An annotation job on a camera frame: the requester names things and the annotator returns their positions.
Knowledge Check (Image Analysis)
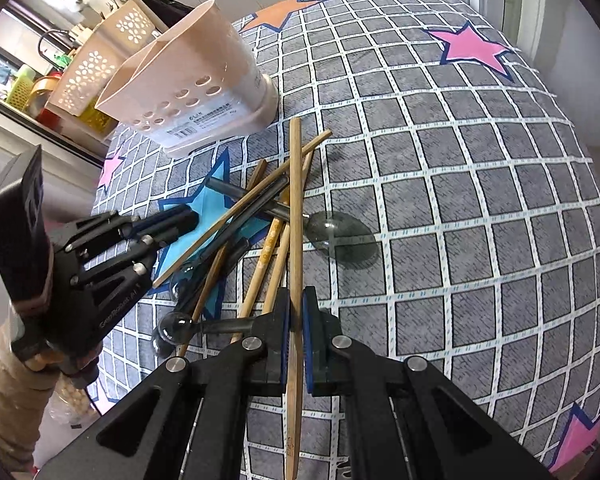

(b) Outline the beige flower-pattern storage basket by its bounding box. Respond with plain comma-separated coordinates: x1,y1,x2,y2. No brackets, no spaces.
47,0,168,117

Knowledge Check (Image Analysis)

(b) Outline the green plastic basket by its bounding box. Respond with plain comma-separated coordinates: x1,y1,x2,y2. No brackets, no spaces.
6,75,34,112

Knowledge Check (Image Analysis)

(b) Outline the grey checkered star tablecloth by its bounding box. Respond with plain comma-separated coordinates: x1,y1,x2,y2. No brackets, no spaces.
94,0,600,476

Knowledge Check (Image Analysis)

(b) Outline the black chopstick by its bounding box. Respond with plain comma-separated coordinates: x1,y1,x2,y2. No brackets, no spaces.
170,235,250,314
172,173,290,302

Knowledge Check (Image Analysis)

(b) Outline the beige sleeved left forearm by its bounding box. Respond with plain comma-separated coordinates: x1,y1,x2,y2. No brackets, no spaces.
0,318,59,479

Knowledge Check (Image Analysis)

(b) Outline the thin brown wooden chopstick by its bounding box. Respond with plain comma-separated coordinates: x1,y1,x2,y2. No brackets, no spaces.
151,129,334,290

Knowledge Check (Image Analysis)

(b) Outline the long bamboo chopstick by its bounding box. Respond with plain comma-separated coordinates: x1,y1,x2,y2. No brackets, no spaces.
285,117,303,479

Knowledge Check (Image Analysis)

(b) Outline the pink perforated utensil holder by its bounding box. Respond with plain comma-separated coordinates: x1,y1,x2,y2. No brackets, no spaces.
96,0,278,158

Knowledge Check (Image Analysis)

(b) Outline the left hand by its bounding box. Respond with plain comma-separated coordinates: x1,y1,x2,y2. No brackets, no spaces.
24,342,102,372

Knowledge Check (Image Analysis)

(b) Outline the black kitchen faucet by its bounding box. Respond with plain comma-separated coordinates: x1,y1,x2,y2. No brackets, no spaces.
38,29,81,72

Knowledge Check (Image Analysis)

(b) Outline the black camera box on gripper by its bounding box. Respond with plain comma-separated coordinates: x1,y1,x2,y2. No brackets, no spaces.
0,145,50,302

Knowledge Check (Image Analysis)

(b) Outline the dark brown wooden chopstick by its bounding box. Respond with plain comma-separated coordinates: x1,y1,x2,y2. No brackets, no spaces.
175,158,270,359

